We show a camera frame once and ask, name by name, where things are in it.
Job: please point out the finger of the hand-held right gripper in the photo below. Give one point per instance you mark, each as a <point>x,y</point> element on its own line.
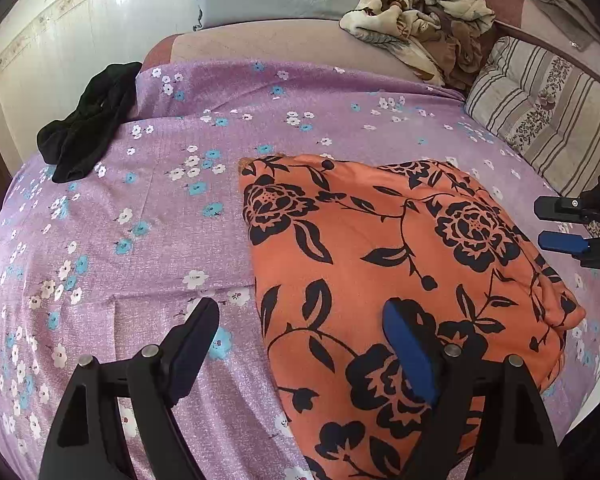
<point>562,242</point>
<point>555,207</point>

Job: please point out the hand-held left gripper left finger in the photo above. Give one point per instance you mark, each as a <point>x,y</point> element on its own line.
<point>187,360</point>

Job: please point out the striped flowered pillow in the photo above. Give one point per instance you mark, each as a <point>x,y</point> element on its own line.
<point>545,110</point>

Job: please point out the beige mattress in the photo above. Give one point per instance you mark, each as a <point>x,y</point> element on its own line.
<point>280,45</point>

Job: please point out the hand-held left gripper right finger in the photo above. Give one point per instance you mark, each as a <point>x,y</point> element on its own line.
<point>412,355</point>

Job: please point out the purple flowered bedsheet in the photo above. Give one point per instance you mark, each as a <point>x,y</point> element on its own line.
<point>155,240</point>

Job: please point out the brown garment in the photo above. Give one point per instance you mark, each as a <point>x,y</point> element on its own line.
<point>562,10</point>

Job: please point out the black garment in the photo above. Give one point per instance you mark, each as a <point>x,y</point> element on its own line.
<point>87,125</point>

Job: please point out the cream leaf-print blanket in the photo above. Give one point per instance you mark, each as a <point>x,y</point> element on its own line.
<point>420,15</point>

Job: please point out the orange black-flowered garment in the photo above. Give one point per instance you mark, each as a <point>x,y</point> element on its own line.
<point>380,260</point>

